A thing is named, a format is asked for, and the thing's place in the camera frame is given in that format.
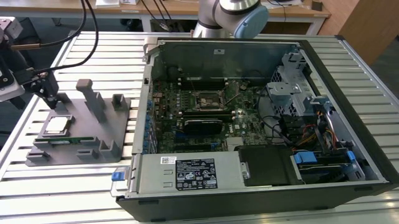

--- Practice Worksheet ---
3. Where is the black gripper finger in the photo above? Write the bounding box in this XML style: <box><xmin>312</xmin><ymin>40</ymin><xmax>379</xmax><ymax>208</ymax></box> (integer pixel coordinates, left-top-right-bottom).
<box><xmin>8</xmin><ymin>91</ymin><xmax>27</xmax><ymax>111</ymax></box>
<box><xmin>32</xmin><ymin>72</ymin><xmax>60</xmax><ymax>111</ymax></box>

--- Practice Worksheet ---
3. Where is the silver CPU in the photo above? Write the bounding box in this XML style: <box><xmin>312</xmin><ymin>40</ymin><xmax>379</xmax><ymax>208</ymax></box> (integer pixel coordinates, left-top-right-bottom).
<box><xmin>44</xmin><ymin>116</ymin><xmax>72</xmax><ymax>134</ymax></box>

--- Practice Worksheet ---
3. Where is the CPU socket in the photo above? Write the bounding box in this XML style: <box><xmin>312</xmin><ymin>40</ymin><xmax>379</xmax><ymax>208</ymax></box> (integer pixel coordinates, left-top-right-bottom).
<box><xmin>194</xmin><ymin>90</ymin><xmax>228</xmax><ymax>111</ymax></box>

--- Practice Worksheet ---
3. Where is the black mesh waste bin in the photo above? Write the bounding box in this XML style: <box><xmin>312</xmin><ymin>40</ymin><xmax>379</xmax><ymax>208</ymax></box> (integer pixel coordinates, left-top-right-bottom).
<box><xmin>19</xmin><ymin>17</ymin><xmax>42</xmax><ymax>46</ymax></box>

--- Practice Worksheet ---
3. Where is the green RAM stick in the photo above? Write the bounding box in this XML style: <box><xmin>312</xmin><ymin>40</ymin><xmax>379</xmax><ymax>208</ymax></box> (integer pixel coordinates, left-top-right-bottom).
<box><xmin>34</xmin><ymin>136</ymin><xmax>96</xmax><ymax>143</ymax></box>

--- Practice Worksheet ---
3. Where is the grey parts rack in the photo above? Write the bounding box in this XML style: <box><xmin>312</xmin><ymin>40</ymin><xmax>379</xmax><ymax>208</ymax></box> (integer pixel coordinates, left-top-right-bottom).
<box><xmin>24</xmin><ymin>78</ymin><xmax>134</xmax><ymax>167</ymax></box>

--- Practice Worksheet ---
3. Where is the wooden desk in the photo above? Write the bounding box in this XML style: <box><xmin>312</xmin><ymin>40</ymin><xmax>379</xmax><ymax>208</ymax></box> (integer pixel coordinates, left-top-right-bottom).
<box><xmin>0</xmin><ymin>0</ymin><xmax>332</xmax><ymax>35</ymax></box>

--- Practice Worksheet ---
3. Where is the silver power supply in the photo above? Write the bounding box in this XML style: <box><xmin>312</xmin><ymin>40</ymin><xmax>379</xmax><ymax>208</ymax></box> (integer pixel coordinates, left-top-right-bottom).
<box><xmin>126</xmin><ymin>153</ymin><xmax>252</xmax><ymax>196</ymax></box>

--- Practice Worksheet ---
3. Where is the black expansion slot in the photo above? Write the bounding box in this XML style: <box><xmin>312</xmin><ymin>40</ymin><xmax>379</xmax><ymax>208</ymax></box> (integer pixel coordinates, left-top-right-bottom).
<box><xmin>174</xmin><ymin>144</ymin><xmax>210</xmax><ymax>150</ymax></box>

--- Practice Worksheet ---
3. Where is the black graphics card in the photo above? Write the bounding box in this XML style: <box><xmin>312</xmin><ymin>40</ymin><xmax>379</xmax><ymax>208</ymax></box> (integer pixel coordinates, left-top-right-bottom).
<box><xmin>182</xmin><ymin>119</ymin><xmax>224</xmax><ymax>136</ymax></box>

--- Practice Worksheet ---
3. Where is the metal socket cover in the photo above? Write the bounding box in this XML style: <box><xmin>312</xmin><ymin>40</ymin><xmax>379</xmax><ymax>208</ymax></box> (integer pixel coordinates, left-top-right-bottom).
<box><xmin>218</xmin><ymin>88</ymin><xmax>228</xmax><ymax>105</ymax></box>

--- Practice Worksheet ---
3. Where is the silver chipset heatsink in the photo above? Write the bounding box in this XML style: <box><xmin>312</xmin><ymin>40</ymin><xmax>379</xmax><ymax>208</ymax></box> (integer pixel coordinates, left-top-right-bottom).
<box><xmin>227</xmin><ymin>137</ymin><xmax>244</xmax><ymax>150</ymax></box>

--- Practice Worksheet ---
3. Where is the green motherboard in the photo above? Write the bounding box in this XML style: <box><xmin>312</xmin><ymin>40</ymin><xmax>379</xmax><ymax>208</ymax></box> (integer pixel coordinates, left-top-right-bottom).
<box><xmin>150</xmin><ymin>78</ymin><xmax>272</xmax><ymax>154</ymax></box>

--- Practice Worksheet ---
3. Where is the silver metal drive cage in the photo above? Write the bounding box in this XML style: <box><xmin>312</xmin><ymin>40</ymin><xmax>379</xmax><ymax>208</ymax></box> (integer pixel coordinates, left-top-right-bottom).
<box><xmin>266</xmin><ymin>51</ymin><xmax>316</xmax><ymax>117</ymax></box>

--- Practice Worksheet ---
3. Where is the black plastic shroud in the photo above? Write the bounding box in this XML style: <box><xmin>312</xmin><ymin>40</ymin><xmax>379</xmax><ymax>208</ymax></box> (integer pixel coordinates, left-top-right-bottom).
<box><xmin>234</xmin><ymin>144</ymin><xmax>304</xmax><ymax>187</ymax></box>

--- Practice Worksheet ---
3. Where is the black PC case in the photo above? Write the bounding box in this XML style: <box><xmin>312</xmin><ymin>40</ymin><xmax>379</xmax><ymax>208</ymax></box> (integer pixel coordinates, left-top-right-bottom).
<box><xmin>111</xmin><ymin>36</ymin><xmax>394</xmax><ymax>223</ymax></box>

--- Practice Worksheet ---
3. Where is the hard disk in blue carrier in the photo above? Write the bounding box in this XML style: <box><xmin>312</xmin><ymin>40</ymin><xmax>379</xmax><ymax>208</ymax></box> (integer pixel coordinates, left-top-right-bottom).
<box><xmin>292</xmin><ymin>150</ymin><xmax>356</xmax><ymax>185</ymax></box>

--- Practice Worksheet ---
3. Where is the wooden cabinet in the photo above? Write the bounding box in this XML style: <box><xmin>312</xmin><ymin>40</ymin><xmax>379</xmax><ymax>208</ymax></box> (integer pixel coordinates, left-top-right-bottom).
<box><xmin>319</xmin><ymin>0</ymin><xmax>399</xmax><ymax>65</ymax></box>

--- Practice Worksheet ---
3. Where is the brown cable sleeve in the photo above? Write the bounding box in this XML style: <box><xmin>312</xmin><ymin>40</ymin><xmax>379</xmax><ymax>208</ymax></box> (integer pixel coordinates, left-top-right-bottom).
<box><xmin>11</xmin><ymin>43</ymin><xmax>42</xmax><ymax>50</ymax></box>

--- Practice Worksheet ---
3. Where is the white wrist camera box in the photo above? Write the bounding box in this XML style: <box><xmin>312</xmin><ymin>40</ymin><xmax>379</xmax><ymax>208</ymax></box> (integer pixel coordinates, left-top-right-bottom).
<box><xmin>0</xmin><ymin>16</ymin><xmax>24</xmax><ymax>36</ymax></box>

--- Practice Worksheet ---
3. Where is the black cable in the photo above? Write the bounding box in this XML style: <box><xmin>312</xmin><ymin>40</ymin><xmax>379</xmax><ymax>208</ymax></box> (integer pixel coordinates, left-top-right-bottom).
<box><xmin>32</xmin><ymin>0</ymin><xmax>100</xmax><ymax>73</ymax></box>
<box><xmin>39</xmin><ymin>0</ymin><xmax>86</xmax><ymax>48</ymax></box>

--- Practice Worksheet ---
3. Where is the coloured wire bundle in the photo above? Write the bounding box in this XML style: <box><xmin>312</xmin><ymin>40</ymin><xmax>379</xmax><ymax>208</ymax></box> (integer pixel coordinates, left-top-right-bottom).
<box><xmin>291</xmin><ymin>123</ymin><xmax>339</xmax><ymax>151</ymax></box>

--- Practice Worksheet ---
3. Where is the grey cable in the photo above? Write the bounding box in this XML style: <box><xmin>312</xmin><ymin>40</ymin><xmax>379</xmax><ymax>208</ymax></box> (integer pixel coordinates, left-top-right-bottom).
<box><xmin>323</xmin><ymin>111</ymin><xmax>338</xmax><ymax>141</ymax></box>

